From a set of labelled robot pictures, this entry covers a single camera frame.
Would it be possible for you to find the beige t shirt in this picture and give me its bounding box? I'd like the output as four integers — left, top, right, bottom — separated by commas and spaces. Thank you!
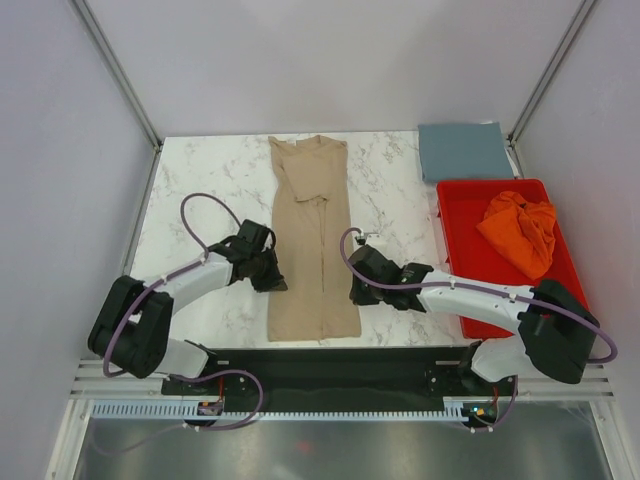
267, 135, 361, 342

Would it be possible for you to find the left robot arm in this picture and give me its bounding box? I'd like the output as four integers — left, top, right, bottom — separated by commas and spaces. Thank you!
88, 220, 287, 393

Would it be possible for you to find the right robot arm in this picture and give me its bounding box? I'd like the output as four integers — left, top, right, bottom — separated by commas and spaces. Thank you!
347, 245, 599, 394

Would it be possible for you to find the folded blue-grey t shirt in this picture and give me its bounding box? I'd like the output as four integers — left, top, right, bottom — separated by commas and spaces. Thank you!
418, 122, 514, 184

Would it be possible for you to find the orange t shirt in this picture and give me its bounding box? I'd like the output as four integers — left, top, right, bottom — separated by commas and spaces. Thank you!
476, 191, 556, 280

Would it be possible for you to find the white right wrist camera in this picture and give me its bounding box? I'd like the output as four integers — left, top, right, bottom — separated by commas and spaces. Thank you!
355, 232, 388, 256

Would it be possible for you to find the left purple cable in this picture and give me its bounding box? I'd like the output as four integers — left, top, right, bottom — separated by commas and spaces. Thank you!
92, 192, 266, 456

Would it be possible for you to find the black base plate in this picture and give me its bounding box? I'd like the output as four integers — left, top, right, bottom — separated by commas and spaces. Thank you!
161, 347, 514, 412

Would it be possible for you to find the white slotted cable duct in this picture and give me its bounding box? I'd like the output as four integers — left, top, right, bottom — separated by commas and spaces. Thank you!
91, 399, 496, 422

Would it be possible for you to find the aluminium rail profile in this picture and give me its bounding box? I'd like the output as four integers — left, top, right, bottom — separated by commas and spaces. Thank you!
69, 357, 617, 401

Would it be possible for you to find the left aluminium frame post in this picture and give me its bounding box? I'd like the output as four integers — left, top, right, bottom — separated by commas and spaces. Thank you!
70, 0, 163, 152

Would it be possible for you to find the aluminium frame post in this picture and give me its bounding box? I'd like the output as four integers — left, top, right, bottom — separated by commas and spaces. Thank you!
70, 0, 163, 152
506, 0, 600, 149

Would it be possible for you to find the right aluminium frame post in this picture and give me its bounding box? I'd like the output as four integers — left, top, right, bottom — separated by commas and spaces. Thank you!
506, 0, 600, 149

